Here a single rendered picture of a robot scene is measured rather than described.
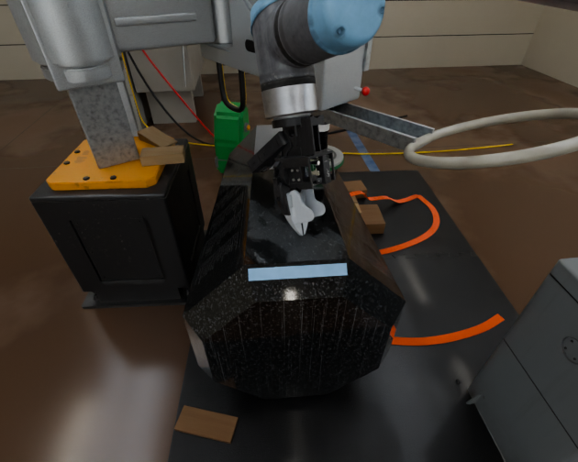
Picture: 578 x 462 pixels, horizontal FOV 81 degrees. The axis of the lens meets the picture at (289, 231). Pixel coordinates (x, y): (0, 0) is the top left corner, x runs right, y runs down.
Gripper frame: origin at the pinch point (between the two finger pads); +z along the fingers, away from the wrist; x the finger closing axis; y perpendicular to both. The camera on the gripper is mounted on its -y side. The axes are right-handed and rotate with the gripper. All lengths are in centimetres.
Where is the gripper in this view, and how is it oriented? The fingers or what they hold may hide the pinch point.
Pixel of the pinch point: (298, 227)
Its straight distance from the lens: 64.7
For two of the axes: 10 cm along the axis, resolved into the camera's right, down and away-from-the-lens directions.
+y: 7.6, 1.0, -6.4
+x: 6.3, -3.3, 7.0
